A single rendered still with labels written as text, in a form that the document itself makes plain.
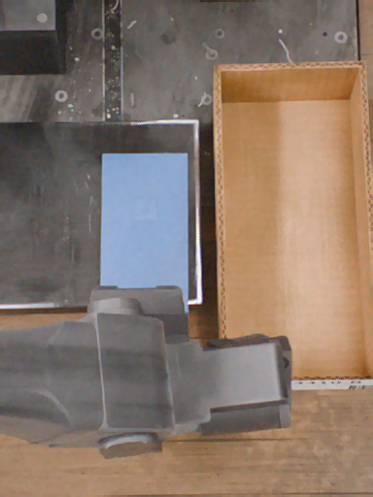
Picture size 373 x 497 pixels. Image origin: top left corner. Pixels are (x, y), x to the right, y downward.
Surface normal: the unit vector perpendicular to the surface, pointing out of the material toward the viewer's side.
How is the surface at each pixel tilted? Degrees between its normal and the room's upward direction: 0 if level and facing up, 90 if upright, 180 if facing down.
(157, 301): 29
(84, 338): 39
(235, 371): 3
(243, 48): 0
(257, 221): 0
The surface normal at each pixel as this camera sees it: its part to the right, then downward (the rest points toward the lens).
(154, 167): -0.01, -0.29
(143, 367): 0.62, -0.30
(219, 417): 0.04, 0.51
